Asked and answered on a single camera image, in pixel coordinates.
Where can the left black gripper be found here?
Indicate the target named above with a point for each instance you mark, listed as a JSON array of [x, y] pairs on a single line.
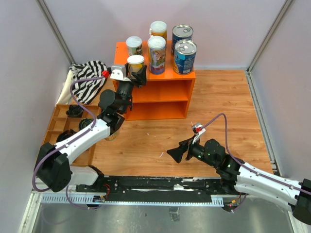
[[132, 79]]

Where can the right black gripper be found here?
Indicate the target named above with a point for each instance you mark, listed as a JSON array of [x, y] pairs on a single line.
[[189, 149]]

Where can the orange fruit can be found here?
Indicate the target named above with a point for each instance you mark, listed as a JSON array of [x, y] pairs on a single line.
[[135, 63]]

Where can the small green can white lid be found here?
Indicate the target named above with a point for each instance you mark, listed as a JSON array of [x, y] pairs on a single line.
[[134, 45]]

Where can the tall blue colourful can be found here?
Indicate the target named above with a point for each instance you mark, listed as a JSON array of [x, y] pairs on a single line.
[[156, 54]]

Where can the yellow can with white lid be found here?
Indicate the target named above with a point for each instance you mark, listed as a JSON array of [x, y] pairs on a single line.
[[158, 28]]

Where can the blue yellow tin can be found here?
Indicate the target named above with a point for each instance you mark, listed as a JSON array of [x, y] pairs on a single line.
[[184, 56]]

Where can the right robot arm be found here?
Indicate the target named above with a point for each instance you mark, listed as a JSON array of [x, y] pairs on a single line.
[[239, 176]]

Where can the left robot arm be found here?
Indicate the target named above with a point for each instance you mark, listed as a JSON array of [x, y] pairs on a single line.
[[54, 162]]

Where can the orange wooden shelf cabinet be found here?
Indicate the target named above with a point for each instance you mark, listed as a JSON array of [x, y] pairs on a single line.
[[165, 96]]

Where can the black white striped cloth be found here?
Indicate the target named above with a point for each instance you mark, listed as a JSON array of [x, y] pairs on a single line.
[[87, 90]]

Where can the dark blue tin can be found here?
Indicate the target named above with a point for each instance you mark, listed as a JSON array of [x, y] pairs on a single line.
[[181, 32]]

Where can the wooden compartment tray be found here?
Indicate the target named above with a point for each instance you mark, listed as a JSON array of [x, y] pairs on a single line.
[[61, 122]]

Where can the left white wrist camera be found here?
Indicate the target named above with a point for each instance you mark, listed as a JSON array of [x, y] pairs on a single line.
[[117, 72]]

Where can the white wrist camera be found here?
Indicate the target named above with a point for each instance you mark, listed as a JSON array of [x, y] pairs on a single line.
[[117, 72], [198, 130]]

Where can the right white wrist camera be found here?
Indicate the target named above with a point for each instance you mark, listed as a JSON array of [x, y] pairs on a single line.
[[198, 130]]

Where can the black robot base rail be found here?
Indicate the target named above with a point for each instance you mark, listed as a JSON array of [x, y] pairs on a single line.
[[159, 189]]

